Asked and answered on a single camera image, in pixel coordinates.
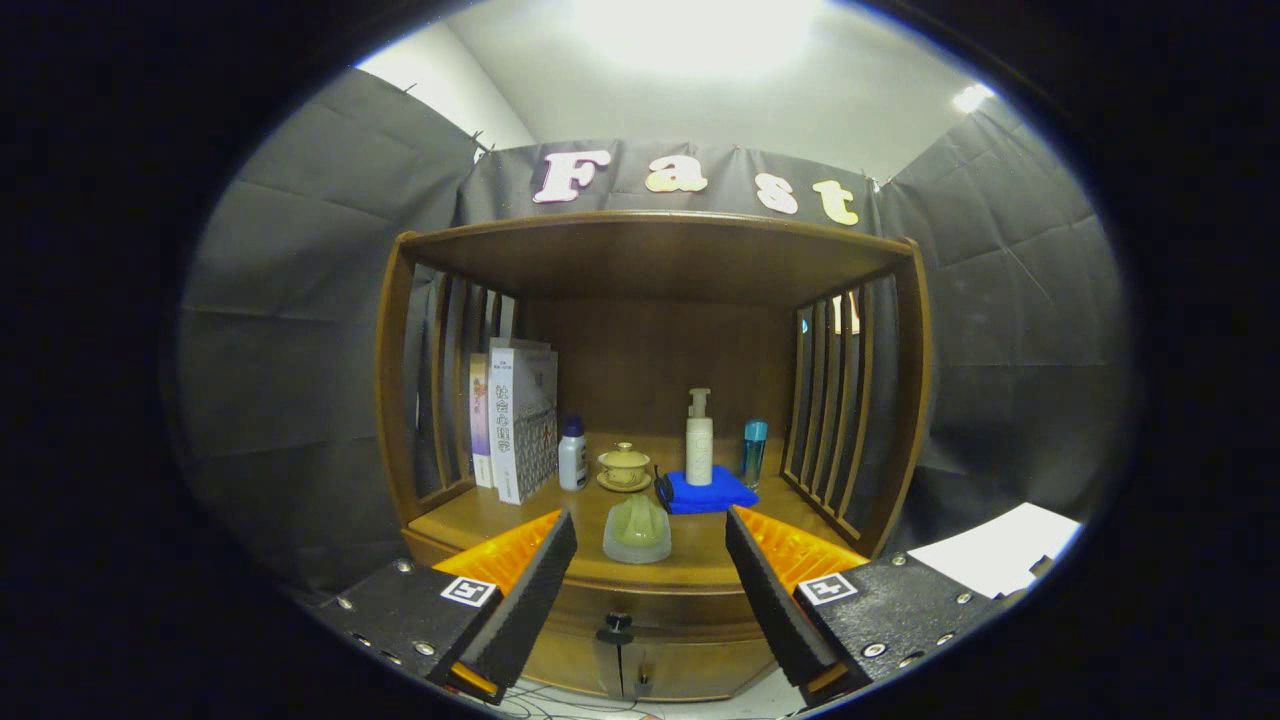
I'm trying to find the wooden cabinet door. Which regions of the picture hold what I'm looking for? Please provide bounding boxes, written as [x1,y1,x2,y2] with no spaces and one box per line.
[525,630,621,701]
[622,635,776,703]

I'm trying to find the teal blue bottle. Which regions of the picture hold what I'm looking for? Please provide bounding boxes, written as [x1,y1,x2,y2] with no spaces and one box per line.
[741,419,769,490]

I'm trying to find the blue folded cloth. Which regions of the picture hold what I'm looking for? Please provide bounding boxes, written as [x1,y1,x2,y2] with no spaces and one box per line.
[655,465,760,516]

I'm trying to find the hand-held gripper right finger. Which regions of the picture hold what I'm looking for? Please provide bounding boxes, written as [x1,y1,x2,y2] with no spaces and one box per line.
[725,505,1006,706]

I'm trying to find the wooden cabinet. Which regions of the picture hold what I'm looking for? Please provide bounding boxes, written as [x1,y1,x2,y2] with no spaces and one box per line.
[375,210,934,703]

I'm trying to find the white grey appliance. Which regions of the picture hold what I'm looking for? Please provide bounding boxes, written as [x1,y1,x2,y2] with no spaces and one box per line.
[905,502,1083,601]

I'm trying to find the large ceiling light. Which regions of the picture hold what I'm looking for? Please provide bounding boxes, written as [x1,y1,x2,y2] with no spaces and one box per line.
[575,0,821,76]

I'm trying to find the beige lidded teacup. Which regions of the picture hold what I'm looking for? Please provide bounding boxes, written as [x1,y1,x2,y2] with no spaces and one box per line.
[597,442,653,493]

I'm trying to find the thin purple book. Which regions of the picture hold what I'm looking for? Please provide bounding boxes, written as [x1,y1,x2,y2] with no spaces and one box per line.
[469,352,494,489]

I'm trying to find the white bottle with blue cap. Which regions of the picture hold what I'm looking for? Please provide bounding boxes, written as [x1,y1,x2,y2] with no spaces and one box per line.
[558,416,589,492]

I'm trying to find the thick white book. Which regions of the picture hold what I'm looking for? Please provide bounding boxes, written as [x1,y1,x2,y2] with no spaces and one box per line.
[489,338,559,506]

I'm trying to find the wooden countertop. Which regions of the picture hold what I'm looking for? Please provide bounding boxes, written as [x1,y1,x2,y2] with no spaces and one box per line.
[402,432,869,591]

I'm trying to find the white pump bottle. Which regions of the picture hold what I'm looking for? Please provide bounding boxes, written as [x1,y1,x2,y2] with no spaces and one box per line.
[685,388,714,487]

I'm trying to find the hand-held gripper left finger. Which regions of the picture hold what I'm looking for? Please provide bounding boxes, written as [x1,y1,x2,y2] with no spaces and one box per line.
[318,508,579,706]

